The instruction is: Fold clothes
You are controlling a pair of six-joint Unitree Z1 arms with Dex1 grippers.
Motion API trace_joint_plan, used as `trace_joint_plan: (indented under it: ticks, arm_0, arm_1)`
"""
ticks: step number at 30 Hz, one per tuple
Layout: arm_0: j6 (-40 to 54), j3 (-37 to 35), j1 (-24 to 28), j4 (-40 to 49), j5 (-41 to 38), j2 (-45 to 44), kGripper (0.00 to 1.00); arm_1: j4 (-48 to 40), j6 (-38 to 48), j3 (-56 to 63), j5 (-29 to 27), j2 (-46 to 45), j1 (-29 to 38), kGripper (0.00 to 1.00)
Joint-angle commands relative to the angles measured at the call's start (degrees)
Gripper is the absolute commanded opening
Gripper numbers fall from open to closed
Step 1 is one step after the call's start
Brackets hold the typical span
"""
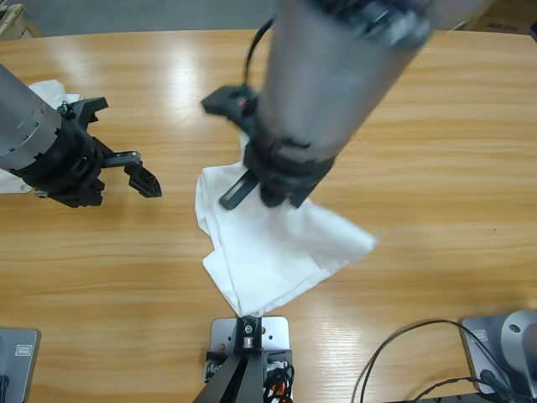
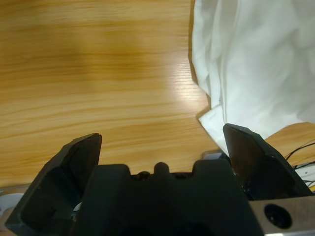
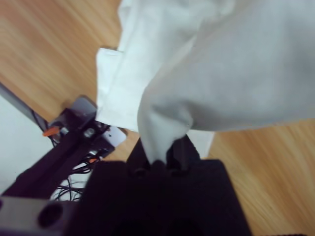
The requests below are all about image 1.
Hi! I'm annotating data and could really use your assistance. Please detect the black cable at base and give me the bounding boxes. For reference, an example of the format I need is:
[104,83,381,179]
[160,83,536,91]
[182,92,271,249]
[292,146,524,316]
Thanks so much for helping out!
[351,318,513,403]

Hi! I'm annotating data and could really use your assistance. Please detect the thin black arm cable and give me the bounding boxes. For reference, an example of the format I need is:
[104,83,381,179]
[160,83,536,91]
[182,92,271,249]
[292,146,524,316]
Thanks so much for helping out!
[244,15,278,92]

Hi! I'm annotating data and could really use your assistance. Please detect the white Unitree T-shirt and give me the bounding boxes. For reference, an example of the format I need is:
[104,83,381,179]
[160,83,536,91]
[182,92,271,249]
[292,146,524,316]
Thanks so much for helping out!
[195,126,379,321]
[0,79,85,196]

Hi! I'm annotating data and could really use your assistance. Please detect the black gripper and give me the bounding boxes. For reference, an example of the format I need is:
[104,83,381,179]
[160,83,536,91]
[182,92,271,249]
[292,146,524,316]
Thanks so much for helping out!
[200,84,339,212]
[15,96,164,210]

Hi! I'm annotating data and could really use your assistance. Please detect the brown cardboard box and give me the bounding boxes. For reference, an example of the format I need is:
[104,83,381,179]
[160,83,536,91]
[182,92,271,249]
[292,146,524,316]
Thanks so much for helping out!
[457,0,537,36]

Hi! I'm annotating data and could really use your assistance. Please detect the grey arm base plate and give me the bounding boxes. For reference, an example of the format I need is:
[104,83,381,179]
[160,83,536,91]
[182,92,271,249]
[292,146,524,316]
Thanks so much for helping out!
[0,327,39,403]
[461,310,537,397]

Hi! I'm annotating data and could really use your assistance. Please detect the white block with dark post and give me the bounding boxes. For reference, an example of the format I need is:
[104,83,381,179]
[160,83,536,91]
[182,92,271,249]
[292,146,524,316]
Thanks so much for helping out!
[201,316,296,403]

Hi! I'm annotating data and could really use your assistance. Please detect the wooden pallet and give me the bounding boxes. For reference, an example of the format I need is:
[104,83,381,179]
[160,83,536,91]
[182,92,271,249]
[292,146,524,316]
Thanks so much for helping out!
[0,3,43,41]

